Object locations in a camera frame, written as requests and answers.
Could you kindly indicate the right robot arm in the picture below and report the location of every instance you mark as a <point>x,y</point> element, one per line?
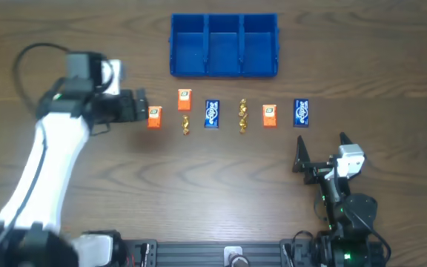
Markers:
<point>358,213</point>

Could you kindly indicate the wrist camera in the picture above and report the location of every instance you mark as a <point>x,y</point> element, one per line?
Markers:
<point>111,76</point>
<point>350,159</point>

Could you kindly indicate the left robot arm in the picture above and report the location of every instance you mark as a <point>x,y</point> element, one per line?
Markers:
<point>56,148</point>

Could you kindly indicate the orange candy box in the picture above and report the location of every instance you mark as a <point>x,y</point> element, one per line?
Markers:
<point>154,117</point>
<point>184,99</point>
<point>269,115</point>

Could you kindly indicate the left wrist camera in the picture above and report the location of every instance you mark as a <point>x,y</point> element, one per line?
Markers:
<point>111,76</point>

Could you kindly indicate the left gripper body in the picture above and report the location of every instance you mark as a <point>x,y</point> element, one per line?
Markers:
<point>124,107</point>

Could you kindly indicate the blue tray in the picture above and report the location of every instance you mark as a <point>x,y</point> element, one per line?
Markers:
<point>224,55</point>

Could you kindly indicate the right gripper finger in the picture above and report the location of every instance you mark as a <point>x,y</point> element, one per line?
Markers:
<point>301,155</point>
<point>345,139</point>

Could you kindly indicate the gold wrapped candy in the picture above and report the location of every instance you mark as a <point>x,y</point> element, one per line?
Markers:
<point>186,124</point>
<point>243,125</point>
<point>242,106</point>

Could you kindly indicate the mounting rail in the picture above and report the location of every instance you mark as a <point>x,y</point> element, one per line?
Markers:
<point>198,254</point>

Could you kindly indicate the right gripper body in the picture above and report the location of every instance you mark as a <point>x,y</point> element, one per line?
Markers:
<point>315,170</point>

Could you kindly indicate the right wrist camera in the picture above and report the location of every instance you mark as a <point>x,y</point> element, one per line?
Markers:
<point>350,159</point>

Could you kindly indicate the blue candy pack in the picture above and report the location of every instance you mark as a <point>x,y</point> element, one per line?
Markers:
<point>212,113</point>
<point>301,113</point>

